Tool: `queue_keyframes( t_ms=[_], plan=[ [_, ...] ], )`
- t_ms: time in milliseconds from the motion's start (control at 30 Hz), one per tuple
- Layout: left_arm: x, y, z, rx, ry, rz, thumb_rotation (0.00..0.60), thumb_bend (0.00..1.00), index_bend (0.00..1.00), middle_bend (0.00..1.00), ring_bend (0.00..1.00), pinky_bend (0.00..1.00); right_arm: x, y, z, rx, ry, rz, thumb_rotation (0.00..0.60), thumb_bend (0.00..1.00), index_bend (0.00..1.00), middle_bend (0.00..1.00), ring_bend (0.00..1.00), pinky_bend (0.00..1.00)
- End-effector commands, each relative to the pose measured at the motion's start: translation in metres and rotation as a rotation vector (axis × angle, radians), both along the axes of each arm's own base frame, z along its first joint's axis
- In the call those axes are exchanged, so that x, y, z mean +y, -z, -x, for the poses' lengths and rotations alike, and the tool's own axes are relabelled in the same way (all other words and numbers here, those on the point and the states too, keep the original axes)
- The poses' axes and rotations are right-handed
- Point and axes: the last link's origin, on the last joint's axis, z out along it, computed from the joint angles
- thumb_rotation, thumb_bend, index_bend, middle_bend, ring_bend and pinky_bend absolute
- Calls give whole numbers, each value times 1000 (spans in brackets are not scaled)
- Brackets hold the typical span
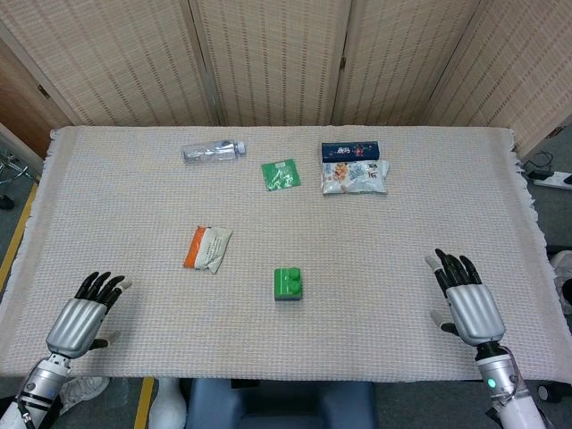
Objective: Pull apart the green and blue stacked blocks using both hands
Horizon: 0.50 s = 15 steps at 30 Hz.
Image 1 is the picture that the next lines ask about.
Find beige woven tablecloth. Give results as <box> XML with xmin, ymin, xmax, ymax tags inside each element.
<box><xmin>0</xmin><ymin>125</ymin><xmax>562</xmax><ymax>385</ymax></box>

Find white printed snack bag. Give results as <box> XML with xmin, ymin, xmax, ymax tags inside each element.
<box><xmin>321</xmin><ymin>159</ymin><xmax>391</xmax><ymax>197</ymax></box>

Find brown wooden panel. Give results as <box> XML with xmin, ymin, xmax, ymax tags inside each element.
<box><xmin>0</xmin><ymin>39</ymin><xmax>75</xmax><ymax>160</ymax></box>

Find beige woven screen panel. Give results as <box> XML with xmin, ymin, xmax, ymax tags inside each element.
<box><xmin>0</xmin><ymin>0</ymin><xmax>223</xmax><ymax>129</ymax></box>
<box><xmin>424</xmin><ymin>0</ymin><xmax>572</xmax><ymax>157</ymax></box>
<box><xmin>189</xmin><ymin>0</ymin><xmax>354</xmax><ymax>127</ymax></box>
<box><xmin>332</xmin><ymin>0</ymin><xmax>488</xmax><ymax>126</ymax></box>

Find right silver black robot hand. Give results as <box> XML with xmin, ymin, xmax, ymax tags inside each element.
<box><xmin>424</xmin><ymin>248</ymin><xmax>507</xmax><ymax>348</ymax></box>

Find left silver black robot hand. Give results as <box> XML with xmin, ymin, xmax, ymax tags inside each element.
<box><xmin>45</xmin><ymin>271</ymin><xmax>133</xmax><ymax>360</ymax></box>

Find chrome chair base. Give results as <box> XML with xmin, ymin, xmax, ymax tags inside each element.
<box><xmin>0</xmin><ymin>149</ymin><xmax>35</xmax><ymax>211</ymax></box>

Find black power adapter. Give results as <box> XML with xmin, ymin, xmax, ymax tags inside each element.
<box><xmin>523</xmin><ymin>159</ymin><xmax>555</xmax><ymax>178</ymax></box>

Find clear plastic water bottle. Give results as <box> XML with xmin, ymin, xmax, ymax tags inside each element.
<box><xmin>181</xmin><ymin>139</ymin><xmax>248</xmax><ymax>165</ymax></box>

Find white robot body column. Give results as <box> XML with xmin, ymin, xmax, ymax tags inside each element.
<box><xmin>149</xmin><ymin>378</ymin><xmax>188</xmax><ymax>429</ymax></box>

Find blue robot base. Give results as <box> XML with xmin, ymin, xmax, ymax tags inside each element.
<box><xmin>185</xmin><ymin>378</ymin><xmax>377</xmax><ymax>429</ymax></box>

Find green square sachet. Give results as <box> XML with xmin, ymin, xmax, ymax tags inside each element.
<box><xmin>260</xmin><ymin>158</ymin><xmax>301</xmax><ymax>193</ymax></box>

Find orange and white packet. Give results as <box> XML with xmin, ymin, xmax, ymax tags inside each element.
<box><xmin>182</xmin><ymin>225</ymin><xmax>234</xmax><ymax>274</ymax></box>

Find white power strip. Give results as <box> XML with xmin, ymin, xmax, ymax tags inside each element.
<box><xmin>534</xmin><ymin>172</ymin><xmax>572</xmax><ymax>191</ymax></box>

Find dark blue rectangular box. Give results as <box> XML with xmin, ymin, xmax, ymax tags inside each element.
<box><xmin>320</xmin><ymin>140</ymin><xmax>383</xmax><ymax>163</ymax></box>

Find green toy block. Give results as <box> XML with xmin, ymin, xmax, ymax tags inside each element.
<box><xmin>272</xmin><ymin>266</ymin><xmax>305</xmax><ymax>299</ymax></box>

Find white sneaker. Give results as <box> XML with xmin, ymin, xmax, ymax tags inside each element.
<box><xmin>58</xmin><ymin>374</ymin><xmax>112</xmax><ymax>415</ymax></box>

